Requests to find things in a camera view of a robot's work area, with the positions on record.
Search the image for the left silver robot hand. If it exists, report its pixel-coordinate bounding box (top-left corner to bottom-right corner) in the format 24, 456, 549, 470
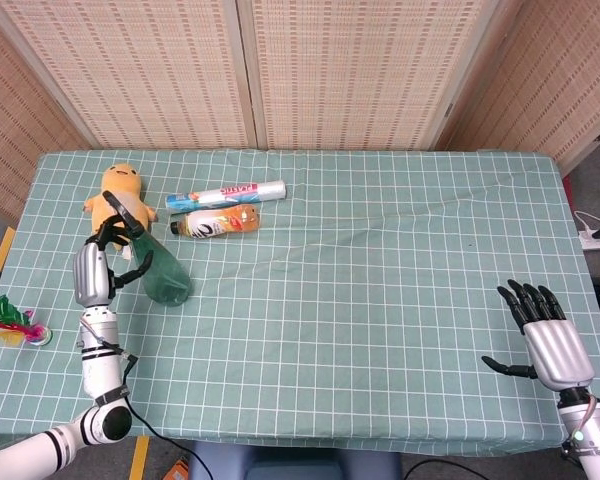
73, 212, 155, 309

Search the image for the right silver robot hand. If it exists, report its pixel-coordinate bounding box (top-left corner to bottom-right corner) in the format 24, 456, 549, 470
481, 279, 595, 390

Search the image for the green spray bottle black trigger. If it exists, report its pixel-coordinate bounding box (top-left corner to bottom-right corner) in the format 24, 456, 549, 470
102, 190, 192, 306

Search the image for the orange drink bottle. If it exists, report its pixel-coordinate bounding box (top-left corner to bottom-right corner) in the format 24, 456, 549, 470
169, 203, 262, 241

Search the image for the colourful feather shuttlecock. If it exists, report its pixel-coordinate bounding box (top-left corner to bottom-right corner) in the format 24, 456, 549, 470
0, 294, 54, 352

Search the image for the yellow plush toy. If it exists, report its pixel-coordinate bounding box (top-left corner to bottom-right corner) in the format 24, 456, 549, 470
83, 163, 159, 261

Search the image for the plastic bag roll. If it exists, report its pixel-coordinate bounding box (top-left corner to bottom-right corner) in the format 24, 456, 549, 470
165, 180, 287, 215

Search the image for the bamboo folding screen panel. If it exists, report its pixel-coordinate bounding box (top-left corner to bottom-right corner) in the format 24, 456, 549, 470
434, 0, 600, 176
237, 0, 526, 151
0, 0, 259, 151
0, 0, 94, 226

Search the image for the green checked tablecloth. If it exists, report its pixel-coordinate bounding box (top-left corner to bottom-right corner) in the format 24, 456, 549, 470
0, 149, 600, 456

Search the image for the orange box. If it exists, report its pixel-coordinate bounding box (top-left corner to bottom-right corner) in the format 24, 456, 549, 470
162, 455, 191, 480

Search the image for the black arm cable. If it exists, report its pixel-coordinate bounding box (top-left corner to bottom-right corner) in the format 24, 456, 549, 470
99, 339, 216, 480

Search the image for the white power cable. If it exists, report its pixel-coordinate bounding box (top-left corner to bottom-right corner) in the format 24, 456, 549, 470
573, 209, 600, 236

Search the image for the black floor cable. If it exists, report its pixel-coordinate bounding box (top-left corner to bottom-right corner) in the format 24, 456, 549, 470
402, 458, 486, 480

